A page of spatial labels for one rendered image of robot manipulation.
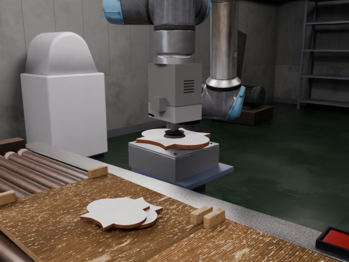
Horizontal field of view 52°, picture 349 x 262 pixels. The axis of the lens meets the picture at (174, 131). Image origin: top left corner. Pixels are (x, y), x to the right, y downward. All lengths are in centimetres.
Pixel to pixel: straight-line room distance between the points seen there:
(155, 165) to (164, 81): 61
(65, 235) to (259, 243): 38
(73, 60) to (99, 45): 116
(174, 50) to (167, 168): 62
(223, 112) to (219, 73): 13
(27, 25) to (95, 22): 95
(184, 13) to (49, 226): 50
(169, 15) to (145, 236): 42
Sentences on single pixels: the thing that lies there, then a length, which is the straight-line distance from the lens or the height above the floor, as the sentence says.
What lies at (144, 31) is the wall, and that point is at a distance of 567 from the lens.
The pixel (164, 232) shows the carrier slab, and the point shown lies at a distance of 74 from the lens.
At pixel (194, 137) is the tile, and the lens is 67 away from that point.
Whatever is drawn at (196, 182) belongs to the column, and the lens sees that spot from 117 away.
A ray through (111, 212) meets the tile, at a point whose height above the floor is 96.
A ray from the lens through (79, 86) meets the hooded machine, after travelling 403.
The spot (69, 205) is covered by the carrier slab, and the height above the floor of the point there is 94.
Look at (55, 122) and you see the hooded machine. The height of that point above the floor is 53.
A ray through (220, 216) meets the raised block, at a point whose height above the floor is 95.
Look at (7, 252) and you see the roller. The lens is 78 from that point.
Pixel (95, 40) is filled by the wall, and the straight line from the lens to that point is 510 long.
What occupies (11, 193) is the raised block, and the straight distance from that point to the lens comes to 94.
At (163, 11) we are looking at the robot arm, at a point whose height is 136.
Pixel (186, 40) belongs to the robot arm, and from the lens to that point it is 63.
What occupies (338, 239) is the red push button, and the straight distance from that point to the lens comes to 80.
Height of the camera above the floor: 130
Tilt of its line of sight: 13 degrees down
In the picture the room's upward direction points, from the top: straight up
